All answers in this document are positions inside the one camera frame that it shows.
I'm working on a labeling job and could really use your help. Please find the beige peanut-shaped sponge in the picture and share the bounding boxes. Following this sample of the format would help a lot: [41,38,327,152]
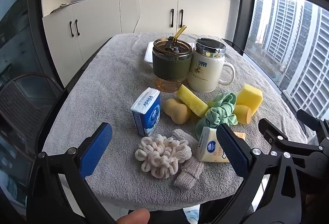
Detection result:
[164,98,192,125]

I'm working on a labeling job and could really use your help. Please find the black window frame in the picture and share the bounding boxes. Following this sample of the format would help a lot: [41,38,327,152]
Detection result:
[235,0,329,56]

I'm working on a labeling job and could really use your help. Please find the white cable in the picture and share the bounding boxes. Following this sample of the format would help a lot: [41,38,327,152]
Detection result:
[133,0,141,33]

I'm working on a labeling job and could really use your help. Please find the yellow rounded sponge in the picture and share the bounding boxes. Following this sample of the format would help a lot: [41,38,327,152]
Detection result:
[233,104,252,125]

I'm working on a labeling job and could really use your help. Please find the grey terry towel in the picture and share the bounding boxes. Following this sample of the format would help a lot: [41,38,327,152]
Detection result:
[42,32,307,211]

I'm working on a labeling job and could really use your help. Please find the high-rise buildings outside window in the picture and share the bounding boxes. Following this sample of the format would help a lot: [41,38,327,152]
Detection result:
[244,0,329,118]

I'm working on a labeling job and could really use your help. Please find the person's left hand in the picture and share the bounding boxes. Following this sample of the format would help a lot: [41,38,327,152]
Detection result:
[115,208,151,224]

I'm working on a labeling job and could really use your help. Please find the glass cup with green sleeve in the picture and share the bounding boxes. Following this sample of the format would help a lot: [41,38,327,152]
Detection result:
[152,36,193,93]

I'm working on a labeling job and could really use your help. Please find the long yellow sponge bar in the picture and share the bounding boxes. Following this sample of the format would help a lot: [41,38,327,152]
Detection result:
[176,84,209,118]

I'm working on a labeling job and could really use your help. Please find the white cabinet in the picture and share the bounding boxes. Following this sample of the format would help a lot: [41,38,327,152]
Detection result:
[40,0,231,65]

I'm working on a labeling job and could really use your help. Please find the dark cloth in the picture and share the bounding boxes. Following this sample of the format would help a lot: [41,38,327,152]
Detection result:
[50,3,73,14]

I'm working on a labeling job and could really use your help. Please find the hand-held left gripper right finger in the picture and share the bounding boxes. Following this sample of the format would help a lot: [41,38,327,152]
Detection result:
[203,123,306,224]

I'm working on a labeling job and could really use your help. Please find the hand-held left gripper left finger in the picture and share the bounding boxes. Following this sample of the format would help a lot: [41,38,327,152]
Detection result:
[27,122,116,224]

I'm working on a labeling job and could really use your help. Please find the white mug with mirrored lid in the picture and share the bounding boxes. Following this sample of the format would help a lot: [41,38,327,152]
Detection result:
[187,38,235,93]

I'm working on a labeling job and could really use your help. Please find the amber glass straw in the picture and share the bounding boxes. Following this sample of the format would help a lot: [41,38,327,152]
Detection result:
[173,24,187,46]

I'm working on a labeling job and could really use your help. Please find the dark woven chair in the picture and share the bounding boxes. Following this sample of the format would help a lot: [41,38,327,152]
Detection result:
[0,73,65,161]

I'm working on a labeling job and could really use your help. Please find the cream chenille scrunchie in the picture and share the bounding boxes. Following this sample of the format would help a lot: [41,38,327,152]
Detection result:
[135,134,192,179]

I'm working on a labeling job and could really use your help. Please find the yellow tissue packet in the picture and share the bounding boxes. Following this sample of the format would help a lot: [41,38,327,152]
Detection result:
[195,126,246,163]

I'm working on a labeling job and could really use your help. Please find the blue tissue packet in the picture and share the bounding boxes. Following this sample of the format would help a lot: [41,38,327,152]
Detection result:
[131,87,161,137]

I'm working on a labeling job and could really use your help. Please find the beige knitted band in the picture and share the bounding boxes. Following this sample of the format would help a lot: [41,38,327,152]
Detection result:
[171,129,205,190]

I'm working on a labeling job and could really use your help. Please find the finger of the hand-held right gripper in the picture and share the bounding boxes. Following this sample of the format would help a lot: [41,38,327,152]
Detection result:
[296,109,329,137]
[258,118,329,156]

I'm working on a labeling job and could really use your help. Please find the yellow square sponge block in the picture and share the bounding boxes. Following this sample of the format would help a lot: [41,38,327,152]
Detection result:
[236,83,264,118]

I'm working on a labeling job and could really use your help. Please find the white ribbed plastic tray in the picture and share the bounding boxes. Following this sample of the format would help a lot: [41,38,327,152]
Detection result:
[143,41,197,65]

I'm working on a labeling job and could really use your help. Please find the green fabric scrunchie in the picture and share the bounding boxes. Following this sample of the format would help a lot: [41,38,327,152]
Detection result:
[195,92,238,141]

